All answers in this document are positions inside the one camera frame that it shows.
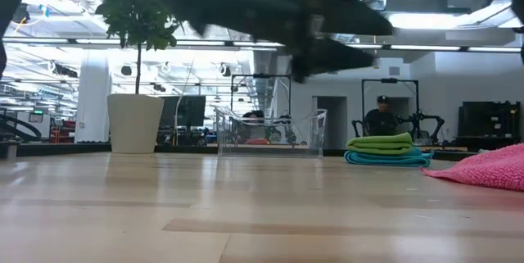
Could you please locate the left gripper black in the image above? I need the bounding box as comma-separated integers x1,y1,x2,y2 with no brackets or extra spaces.
138,0,394,84

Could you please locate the bright green microfiber towel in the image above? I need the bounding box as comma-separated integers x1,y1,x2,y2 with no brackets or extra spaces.
346,131,414,156

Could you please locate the blue microfiber towel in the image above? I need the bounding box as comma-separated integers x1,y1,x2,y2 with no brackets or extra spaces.
343,147,435,169

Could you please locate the pink microfiber towel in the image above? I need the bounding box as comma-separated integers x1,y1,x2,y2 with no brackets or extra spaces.
420,143,524,193

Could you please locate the long ceiling light strip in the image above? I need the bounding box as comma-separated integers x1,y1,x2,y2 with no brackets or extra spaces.
346,43,524,53

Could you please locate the person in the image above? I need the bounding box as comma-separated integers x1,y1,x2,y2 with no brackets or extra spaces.
241,110,267,141
364,94,398,137

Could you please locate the clear plastic bin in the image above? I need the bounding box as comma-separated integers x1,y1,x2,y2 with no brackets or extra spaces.
213,106,328,158

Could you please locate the black monitor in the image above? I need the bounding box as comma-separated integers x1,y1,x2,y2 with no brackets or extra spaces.
158,94,207,129

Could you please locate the black equipment cabinet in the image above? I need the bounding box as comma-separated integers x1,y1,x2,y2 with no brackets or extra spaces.
457,99,522,149

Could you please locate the green plant in white pot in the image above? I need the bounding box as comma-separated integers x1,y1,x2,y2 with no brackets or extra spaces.
92,0,181,154

